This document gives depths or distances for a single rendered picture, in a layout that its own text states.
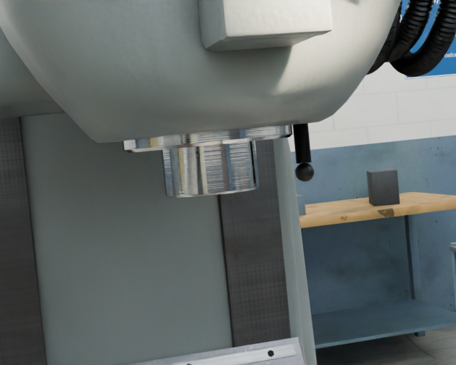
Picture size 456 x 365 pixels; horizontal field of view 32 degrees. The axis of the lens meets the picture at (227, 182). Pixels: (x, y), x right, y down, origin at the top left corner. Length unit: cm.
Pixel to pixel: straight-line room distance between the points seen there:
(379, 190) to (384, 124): 83
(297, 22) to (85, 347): 55
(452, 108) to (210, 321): 457
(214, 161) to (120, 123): 6
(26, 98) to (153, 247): 31
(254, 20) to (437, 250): 500
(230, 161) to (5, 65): 17
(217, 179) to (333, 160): 455
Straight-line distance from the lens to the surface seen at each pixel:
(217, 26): 29
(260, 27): 28
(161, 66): 32
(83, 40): 33
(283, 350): 82
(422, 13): 70
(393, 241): 512
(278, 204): 80
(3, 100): 51
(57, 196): 77
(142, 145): 38
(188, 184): 39
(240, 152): 39
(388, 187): 435
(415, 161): 516
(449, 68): 531
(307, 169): 42
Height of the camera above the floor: 131
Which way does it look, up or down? 3 degrees down
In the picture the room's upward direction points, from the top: 5 degrees counter-clockwise
